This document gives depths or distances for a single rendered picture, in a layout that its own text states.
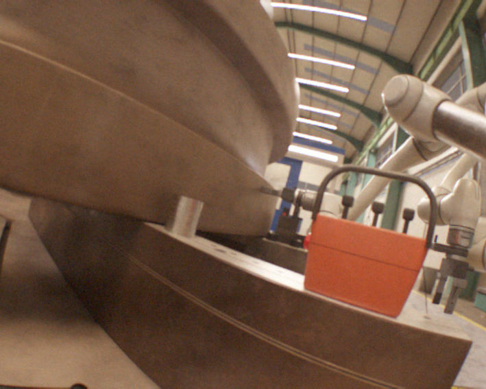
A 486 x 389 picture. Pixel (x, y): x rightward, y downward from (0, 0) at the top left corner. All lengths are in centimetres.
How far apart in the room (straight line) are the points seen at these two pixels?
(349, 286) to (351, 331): 7
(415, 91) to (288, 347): 61
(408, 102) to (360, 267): 42
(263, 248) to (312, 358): 108
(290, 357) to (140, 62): 81
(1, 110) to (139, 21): 48
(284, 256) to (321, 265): 104
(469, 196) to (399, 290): 51
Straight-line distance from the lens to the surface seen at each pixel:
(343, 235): 41
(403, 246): 40
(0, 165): 58
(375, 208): 46
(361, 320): 41
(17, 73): 60
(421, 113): 68
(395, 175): 42
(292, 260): 146
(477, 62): 1242
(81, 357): 75
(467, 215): 85
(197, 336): 56
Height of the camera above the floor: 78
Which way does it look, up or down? 4 degrees up
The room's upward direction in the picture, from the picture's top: 16 degrees clockwise
